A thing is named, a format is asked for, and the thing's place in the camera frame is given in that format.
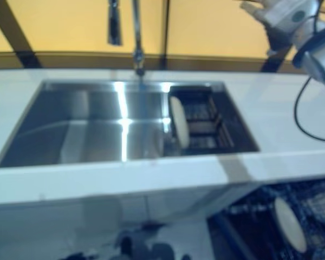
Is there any chrome pull-down kitchen faucet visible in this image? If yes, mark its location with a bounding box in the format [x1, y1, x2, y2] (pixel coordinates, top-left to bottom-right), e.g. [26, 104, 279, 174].
[106, 0, 147, 77]

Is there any stainless steel sink basin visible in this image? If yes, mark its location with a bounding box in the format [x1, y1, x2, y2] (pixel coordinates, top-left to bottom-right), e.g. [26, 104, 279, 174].
[0, 79, 261, 169]

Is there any grey dishwasher cutlery basket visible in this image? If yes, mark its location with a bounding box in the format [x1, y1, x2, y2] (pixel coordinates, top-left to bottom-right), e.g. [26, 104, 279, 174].
[300, 184, 325, 218]

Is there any narrow white cabinet door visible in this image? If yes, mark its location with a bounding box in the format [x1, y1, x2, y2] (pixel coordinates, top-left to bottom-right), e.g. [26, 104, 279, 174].
[146, 186, 253, 220]

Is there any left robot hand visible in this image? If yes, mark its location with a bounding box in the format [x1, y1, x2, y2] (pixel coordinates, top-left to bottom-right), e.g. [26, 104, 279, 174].
[67, 251, 93, 260]

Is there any wide white cabinet door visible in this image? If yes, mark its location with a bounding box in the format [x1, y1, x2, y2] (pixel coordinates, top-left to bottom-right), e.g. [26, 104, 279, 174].
[0, 188, 150, 260]

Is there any black left robot foot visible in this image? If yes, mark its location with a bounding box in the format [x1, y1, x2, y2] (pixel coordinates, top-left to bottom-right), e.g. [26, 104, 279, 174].
[119, 235, 134, 254]

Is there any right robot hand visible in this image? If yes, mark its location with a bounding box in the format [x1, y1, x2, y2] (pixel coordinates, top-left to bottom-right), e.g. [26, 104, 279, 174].
[239, 0, 275, 25]

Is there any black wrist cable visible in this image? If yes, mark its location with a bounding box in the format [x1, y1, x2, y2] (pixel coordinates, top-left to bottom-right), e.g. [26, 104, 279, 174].
[294, 16, 325, 144]

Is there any black built-in dishwasher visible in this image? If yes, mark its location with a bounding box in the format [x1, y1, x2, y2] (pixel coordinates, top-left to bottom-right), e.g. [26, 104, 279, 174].
[206, 178, 325, 260]

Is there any dark wire dishwasher basket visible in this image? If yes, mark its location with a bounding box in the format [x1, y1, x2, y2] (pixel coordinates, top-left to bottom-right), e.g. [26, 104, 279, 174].
[226, 179, 325, 260]

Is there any black sink dish rack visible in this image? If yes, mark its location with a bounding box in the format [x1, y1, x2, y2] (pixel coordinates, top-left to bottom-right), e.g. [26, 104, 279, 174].
[168, 84, 235, 155]

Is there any cream round plate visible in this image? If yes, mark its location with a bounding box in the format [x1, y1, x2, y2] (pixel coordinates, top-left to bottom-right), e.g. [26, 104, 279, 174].
[274, 197, 308, 251]
[170, 95, 191, 148]

